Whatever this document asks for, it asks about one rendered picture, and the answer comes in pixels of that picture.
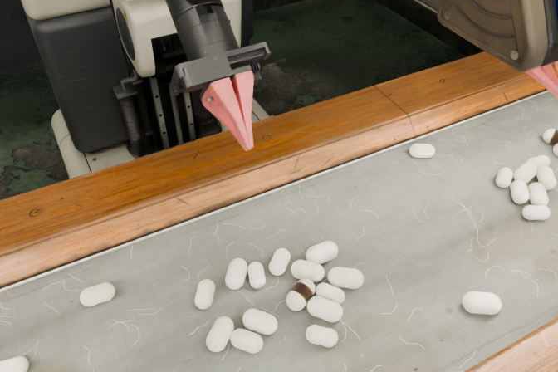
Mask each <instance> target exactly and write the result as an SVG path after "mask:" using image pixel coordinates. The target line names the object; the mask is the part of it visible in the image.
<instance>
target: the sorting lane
mask: <svg viewBox="0 0 558 372"><path fill-rule="evenodd" d="M548 129H555V130H558V99H557V98H556V97H555V96H554V95H553V94H551V93H550V92H549V91H543V92H541V93H539V94H536V95H533V96H530V97H527V98H525V99H523V100H519V101H516V102H514V103H511V104H509V105H505V106H503V107H500V108H497V109H495V110H491V111H488V112H487V113H484V114H481V115H478V116H475V117H472V118H470V119H468V120H464V121H461V122H459V123H457V124H454V125H450V126H448V127H445V128H442V129H440V130H436V131H434V132H432V133H429V134H426V135H423V136H420V137H418V138H415V139H412V140H409V141H406V142H404V143H402V144H397V145H395V146H393V147H390V148H387V149H384V150H381V151H379V152H376V153H374V154H370V155H367V156H365V157H363V158H360V159H357V160H354V161H351V162H349V163H347V164H342V165H340V166H338V167H335V168H333V169H329V170H326V171H324V172H321V173H319V174H315V175H312V176H310V177H308V178H305V179H302V180H299V181H296V182H294V183H292V184H288V185H285V186H283V187H280V188H276V189H274V190H272V191H269V192H266V193H263V194H260V195H257V196H256V197H253V198H249V199H247V200H244V201H241V202H239V203H235V204H233V205H230V206H228V207H226V208H221V209H219V210H217V211H214V212H211V213H208V214H205V215H203V216H201V217H198V218H194V219H192V220H189V221H187V222H184V223H180V224H178V225H175V226H173V227H171V228H166V229H164V230H162V231H159V232H155V233H153V234H150V235H148V236H145V237H142V238H139V239H136V240H134V241H132V242H127V243H126V244H123V245H120V246H118V247H114V248H111V249H109V250H107V251H104V252H100V253H98V254H95V255H93V256H90V257H87V258H84V259H81V260H80V261H77V262H73V263H71V264H68V265H65V266H63V267H59V268H57V269H54V270H52V271H49V272H45V273H43V274H41V275H38V276H35V277H32V278H29V279H26V280H25V281H20V282H18V283H16V284H13V285H11V286H7V287H4V288H2V289H0V361H3V360H8V359H11V358H13V357H16V356H23V357H25V358H26V359H27V360H28V363H29V366H28V369H27V371H26V372H465V371H466V370H469V369H470V368H472V367H473V366H474V365H477V364H479V363H480V362H482V361H484V360H485V359H487V358H488V357H490V356H492V355H494V354H496V353H497V352H498V351H500V350H502V349H504V348H506V347H508V346H509V345H511V344H512V343H514V342H516V341H517V340H519V339H521V338H522V337H524V336H526V335H528V334H530V333H531V332H532V331H534V330H536V329H538V328H540V327H541V326H543V325H544V324H546V323H548V322H550V321H552V320H554V319H555V318H556V317H558V156H556V155H555V154H554V152H553V148H554V145H552V144H548V143H546V142H545V141H544V140H543V137H542V135H543V133H544V132H545V131H546V130H548ZM413 144H430V145H432V146H433V147H434V149H435V153H434V155H433V156H432V157H431V158H415V157H413V156H412V155H411V154H410V152H409V149H410V147H411V146H412V145H413ZM540 155H545V156H547V157H548V158H549V159H550V161H551V163H550V165H549V166H548V167H549V168H551V169H552V170H553V173H554V176H555V179H556V186H555V187H554V188H553V189H551V190H546V192H547V196H548V199H549V202H548V204H547V205H546V206H547V207H548V208H549V209H550V211H551V215H550V217H548V219H545V220H528V219H525V218H524V217H523V215H522V209H523V208H524V207H525V206H527V205H531V202H530V199H528V201H527V202H526V203H524V204H518V203H515V202H514V201H513V200H512V194H511V190H510V186H511V184H512V182H514V181H515V180H514V178H513V176H512V179H511V184H510V185H509V186H508V187H506V188H500V187H499V186H497V184H496V178H497V174H498V171H499V170H500V169H501V168H504V167H507V168H509V169H511V170H512V172H513V173H514V172H515V171H516V170H517V169H518V168H520V167H521V166H522V165H523V164H525V163H526V161H527V160H528V159H530V158H533V157H537V156H540ZM325 241H332V242H333V243H335V244H336V246H337V247H338V253H337V256H336V257H335V258H334V259H332V260H330V261H328V262H324V263H322V264H320V265H321V266H322V267H323V269H324V271H325V275H324V277H323V278H322V280H321V281H319V282H313V283H314V285H315V288H316V287H317V286H318V285H319V284H321V283H327V284H329V285H331V284H330V283H329V280H328V273H329V271H330V270H331V269H332V268H333V267H345V268H355V269H358V270H359V271H360V272H361V273H362V274H363V277H364V281H363V284H362V285H361V286H360V287H359V288H357V289H350V288H344V287H338V288H340V289H341V290H342V291H343V292H344V293H345V300H344V301H343V302H342V303H341V304H340V306H341V307H342V311H343V314H342V317H341V318H340V319H339V320H338V321H337V322H329V321H326V320H323V319H321V318H319V317H316V316H313V315H311V314H310V312H309V311H308V310H307V305H306V306H305V307H304V308H303V309H301V310H299V311H294V310H292V309H290V308H289V307H288V305H287V303H286V296H287V294H288V292H289V291H290V290H291V289H292V288H293V287H294V285H295V284H296V283H297V282H298V281H300V279H298V278H295V277H294V276H293V275H292V273H291V266H292V264H293V263H294V262H295V261H297V260H304V261H306V251H307V250H308V248H309V247H312V246H315V245H316V244H319V243H321V242H325ZM279 248H285V249H286V250H287V251H288V252H289V253H290V255H291V258H290V261H289V262H288V264H287V267H286V270H285V272H284V273H283V274H281V275H280V276H275V275H273V274H272V273H271V272H270V270H269V264H270V261H271V259H272V257H273V255H274V252H275V251H276V250H277V249H279ZM235 258H241V259H243V260H244V261H245V262H246V263H247V268H248V266H249V265H250V264H251V263H252V262H260V263H261V264H262V265H263V268H264V274H265V278H266V283H265V285H264V286H263V287H262V288H259V289H256V288H254V287H252V286H251V284H250V281H249V275H248V272H247V275H246V277H245V281H244V283H243V285H242V287H241V288H239V289H237V290H233V289H230V288H229V287H228V286H227V285H226V282H225V277H226V275H227V271H228V267H229V264H230V262H231V261H232V260H233V259H235ZM204 279H209V280H211V281H213V283H214V285H215V292H214V294H213V302H212V304H211V306H210V307H209V308H207V309H200V308H198V307H197V306H196V305H195V302H194V298H195V296H196V293H197V289H198V284H199V283H200V282H201V281H202V280H204ZM104 282H109V283H110V284H112V285H113V286H114V288H115V294H114V296H113V298H112V299H111V300H109V301H105V302H102V303H99V304H96V305H94V306H84V305H83V304H82V303H81V301H80V295H81V292H82V291H83V290H84V289H85V288H87V287H90V286H96V285H99V284H101V283H104ZM331 286H332V285H331ZM470 291H480V292H490V293H493V294H495V295H497V296H498V297H499V298H500V300H501V302H502V308H501V310H500V311H499V312H498V313H497V314H494V315H486V314H473V313H470V312H468V311H466V310H465V308H464V307H463V303H462V300H463V296H464V295H465V294H466V293H468V292H470ZM249 309H258V310H260V311H264V312H266V313H269V314H271V315H273V316H275V317H276V319H277V329H276V331H275V332H274V333H272V334H270V335H264V334H261V333H258V332H256V331H253V330H249V329H248V328H247V327H246V326H245V325H244V324H243V322H242V317H243V315H244V313H245V312H246V311H247V310H249ZM222 316H226V317H229V318H230V319H231V320H232V322H233V324H234V329H233V331H235V330H236V329H244V330H248V331H251V332H253V333H256V334H259V335H260V336H261V338H262V341H263V345H262V348H261V350H260V351H258V352H257V353H255V354H252V353H249V352H246V351H244V350H240V349H238V348H236V347H234V346H233V344H232V343H231V340H230V338H229V340H228V343H227V345H226V346H225V348H224V349H223V350H221V351H219V352H213V351H211V350H210V349H209V348H208V347H207V345H206V339H207V336H208V333H209V331H210V330H211V329H212V327H213V324H214V323H215V321H216V320H217V319H218V318H220V317H222ZM312 325H318V326H323V327H326V328H331V329H333V330H335V331H336V333H337V335H338V341H337V343H336V345H335V346H333V347H325V346H323V345H317V344H312V343H311V342H309V341H308V339H307V338H306V329H307V328H308V327H309V326H312Z"/></svg>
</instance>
